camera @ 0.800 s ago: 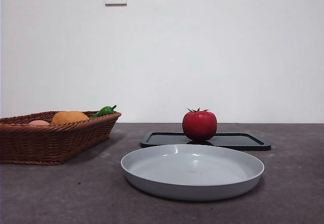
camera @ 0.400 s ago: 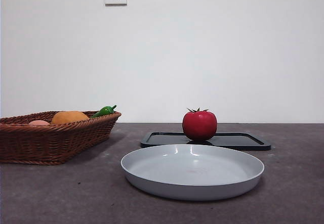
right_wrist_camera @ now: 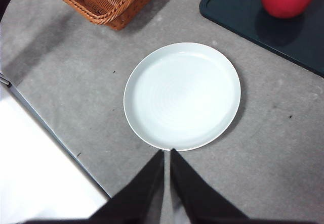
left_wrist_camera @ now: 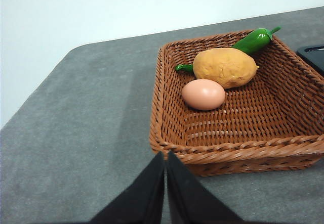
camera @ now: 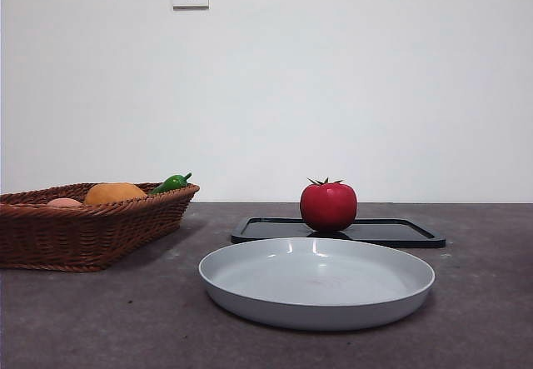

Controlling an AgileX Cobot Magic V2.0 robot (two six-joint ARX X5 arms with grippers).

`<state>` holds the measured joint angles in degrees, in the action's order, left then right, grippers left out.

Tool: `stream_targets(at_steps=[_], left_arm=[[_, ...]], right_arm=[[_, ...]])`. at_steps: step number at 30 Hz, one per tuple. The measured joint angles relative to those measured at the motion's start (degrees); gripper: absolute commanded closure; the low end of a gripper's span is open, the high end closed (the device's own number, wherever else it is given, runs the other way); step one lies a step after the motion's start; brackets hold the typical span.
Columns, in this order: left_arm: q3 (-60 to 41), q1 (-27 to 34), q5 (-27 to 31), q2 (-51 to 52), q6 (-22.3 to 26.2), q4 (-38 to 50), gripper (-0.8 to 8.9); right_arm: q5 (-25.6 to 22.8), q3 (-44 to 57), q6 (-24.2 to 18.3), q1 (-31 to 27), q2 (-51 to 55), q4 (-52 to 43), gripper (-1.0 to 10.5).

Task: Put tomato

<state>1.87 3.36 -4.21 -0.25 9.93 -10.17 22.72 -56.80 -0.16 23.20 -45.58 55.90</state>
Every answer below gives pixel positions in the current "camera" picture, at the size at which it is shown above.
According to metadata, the red tomato with green stem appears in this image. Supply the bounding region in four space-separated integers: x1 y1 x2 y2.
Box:
299 176 359 233

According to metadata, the black rectangular tray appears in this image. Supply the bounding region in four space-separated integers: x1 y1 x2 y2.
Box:
231 217 446 249

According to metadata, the white round plate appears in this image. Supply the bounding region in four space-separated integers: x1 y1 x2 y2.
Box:
197 237 436 332

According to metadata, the green chili pepper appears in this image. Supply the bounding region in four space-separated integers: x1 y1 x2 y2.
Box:
147 172 193 197

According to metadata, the orange round fruit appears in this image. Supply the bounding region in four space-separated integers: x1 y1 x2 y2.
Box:
84 182 148 206

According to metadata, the brown wicker basket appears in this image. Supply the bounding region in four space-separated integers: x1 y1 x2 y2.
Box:
0 182 201 273

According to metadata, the pale pink round vegetable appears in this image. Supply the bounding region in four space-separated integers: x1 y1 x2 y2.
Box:
46 197 85 209

